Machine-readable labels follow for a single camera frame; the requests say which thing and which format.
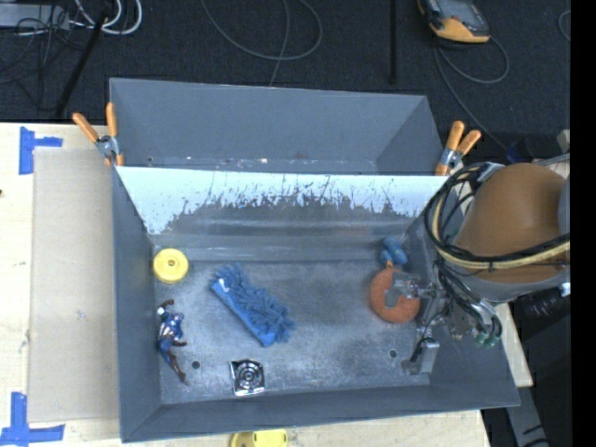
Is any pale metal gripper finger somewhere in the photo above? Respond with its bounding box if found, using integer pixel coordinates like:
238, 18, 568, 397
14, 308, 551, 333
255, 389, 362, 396
393, 272, 423, 291
387, 290, 423, 308

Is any blue and orange toy animal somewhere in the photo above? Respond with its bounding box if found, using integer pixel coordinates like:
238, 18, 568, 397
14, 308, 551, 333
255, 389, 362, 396
379, 236, 409, 269

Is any grey metal bin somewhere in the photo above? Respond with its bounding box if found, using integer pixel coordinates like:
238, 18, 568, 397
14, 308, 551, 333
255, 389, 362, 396
108, 76, 522, 444

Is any blue fluffy mop sponge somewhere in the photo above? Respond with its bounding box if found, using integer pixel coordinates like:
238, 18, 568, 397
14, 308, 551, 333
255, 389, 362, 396
210, 262, 297, 347

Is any shiny silver square packet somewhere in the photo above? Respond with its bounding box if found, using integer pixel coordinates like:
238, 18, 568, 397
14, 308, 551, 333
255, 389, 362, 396
228, 359, 266, 397

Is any yellow round disc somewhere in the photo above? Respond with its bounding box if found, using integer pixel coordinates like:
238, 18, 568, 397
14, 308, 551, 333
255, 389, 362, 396
153, 248, 190, 285

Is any blue and red toy figure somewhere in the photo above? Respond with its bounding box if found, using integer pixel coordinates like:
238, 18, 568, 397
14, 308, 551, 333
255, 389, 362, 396
155, 298, 190, 385

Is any pale wood flat board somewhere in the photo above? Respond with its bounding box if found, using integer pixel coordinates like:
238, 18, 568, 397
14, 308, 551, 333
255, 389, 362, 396
26, 146, 119, 424

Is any orange foam ring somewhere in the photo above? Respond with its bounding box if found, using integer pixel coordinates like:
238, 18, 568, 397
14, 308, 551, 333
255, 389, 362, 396
369, 267, 422, 324

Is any black cylinder on white bracket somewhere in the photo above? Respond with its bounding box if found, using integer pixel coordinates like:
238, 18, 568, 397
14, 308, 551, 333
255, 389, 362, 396
401, 336, 441, 375

